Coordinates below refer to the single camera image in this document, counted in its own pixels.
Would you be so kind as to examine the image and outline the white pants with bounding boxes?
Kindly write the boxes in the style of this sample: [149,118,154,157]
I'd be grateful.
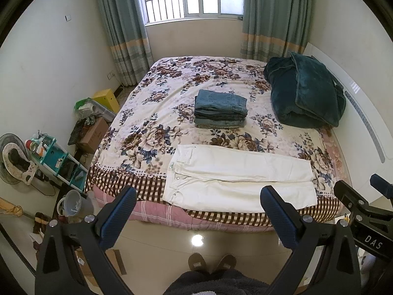
[163,145,317,213]

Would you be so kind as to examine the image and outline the white bed headboard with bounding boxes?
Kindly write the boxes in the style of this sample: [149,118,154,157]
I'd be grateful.
[304,43,392,203]

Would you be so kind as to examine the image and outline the grey plastic bucket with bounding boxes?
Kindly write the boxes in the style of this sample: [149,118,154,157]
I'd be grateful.
[57,190,94,222]

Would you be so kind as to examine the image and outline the pink plaid mattress sheet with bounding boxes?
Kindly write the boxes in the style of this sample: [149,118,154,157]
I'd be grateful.
[92,186,277,233]

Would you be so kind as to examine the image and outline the right brown slipper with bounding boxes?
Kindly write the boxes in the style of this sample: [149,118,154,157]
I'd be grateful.
[215,254,237,271]

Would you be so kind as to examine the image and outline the brown slipper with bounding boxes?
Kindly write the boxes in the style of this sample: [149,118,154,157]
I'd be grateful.
[188,252,209,274]
[215,254,237,271]

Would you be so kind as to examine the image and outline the standing fan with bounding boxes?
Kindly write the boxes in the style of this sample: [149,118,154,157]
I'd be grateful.
[1,133,37,185]

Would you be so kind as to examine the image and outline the dark green folded blanket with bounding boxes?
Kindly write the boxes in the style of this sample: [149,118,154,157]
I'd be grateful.
[264,52,346,129]

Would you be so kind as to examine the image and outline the teal shelf rack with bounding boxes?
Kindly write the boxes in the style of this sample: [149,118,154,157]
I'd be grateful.
[25,134,87,192]

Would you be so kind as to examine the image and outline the left brown slipper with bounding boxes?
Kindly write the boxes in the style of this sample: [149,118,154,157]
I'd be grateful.
[188,252,209,274]

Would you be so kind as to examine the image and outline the brown cardboard box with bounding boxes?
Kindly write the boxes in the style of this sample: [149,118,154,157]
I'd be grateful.
[78,117,109,154]

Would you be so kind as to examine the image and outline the clear plastic storage bin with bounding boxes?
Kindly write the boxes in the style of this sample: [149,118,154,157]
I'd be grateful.
[74,97,116,123]

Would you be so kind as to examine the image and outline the yellow box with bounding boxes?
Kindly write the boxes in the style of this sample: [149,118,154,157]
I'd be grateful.
[93,88,121,114]

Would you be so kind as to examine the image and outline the stack of folded jeans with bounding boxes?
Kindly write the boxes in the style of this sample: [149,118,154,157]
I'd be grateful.
[194,89,248,129]

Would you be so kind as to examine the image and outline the right teal curtain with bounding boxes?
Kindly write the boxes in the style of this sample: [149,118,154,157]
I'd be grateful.
[240,0,312,62]

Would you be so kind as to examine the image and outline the teal curtain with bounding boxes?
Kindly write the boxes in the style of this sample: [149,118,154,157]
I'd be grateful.
[97,0,153,86]
[240,0,312,62]

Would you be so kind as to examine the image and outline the left teal curtain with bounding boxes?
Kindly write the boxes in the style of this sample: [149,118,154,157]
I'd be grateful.
[97,0,153,86]

